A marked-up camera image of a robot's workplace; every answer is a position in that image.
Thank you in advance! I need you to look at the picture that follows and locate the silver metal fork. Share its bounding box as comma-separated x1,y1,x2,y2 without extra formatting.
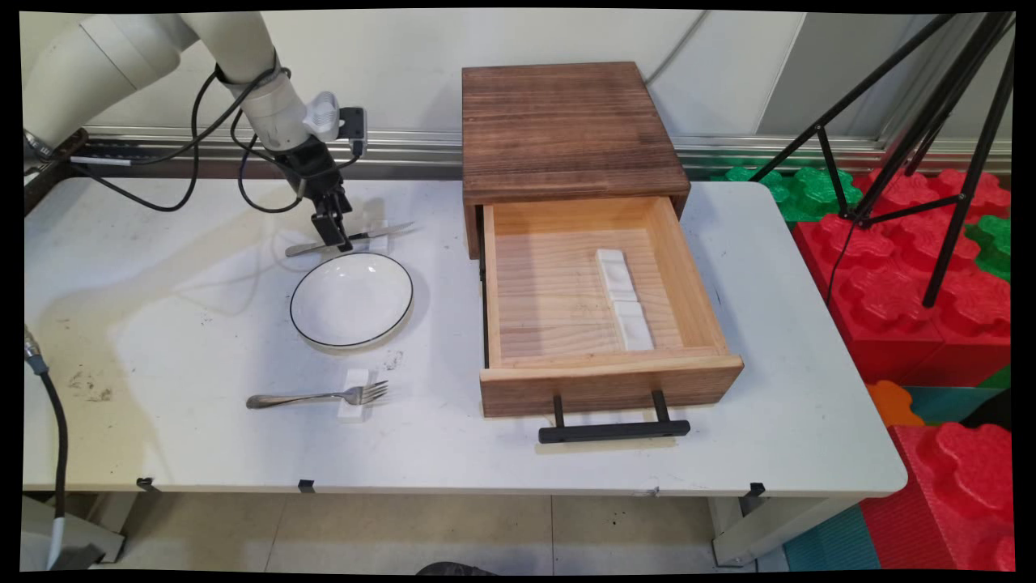
247,381,389,410

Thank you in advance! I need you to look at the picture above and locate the dark wooden drawer cabinet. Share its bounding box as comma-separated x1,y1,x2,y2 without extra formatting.
461,62,693,260

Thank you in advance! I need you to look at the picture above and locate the aluminium wall rail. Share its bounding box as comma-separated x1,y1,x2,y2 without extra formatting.
85,126,1013,175

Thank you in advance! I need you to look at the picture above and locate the white table leg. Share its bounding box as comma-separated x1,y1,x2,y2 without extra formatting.
712,496,859,568

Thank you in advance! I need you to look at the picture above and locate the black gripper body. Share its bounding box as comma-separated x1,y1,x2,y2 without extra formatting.
275,136,346,203

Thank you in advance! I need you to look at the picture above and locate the black tripod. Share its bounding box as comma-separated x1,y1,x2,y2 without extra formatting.
749,11,1017,309

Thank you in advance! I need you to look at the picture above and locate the thin black camera cable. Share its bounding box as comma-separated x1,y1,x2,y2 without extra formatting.
77,69,365,213

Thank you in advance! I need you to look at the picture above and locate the white plate black rim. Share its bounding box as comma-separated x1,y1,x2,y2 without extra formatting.
290,253,415,351

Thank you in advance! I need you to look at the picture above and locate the white ribbed camera mount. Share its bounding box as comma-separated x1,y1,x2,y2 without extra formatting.
304,91,341,143

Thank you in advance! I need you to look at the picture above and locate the teal foam mat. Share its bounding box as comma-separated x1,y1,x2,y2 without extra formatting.
783,506,883,572

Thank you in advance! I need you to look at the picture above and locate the small green foam block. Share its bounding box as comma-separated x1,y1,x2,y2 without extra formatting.
967,215,1013,281

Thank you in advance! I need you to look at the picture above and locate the black gripper cable silver plug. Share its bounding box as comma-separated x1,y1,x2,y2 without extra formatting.
231,105,307,216

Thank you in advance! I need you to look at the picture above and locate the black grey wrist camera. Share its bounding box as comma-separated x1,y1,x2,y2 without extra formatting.
338,107,370,160

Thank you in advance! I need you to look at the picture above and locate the orange foam piece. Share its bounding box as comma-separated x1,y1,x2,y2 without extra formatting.
866,381,928,430

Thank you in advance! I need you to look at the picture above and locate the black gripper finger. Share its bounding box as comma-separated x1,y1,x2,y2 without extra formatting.
330,190,355,253
311,194,346,250

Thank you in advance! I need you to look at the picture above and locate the silver metal knife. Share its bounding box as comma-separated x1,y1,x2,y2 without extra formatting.
285,222,415,258

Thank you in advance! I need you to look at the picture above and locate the light wooden drawer black handle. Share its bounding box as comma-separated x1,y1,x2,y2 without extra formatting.
478,194,745,445

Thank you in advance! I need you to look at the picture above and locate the thick black cable brass connector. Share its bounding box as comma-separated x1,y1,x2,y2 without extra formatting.
23,326,70,569

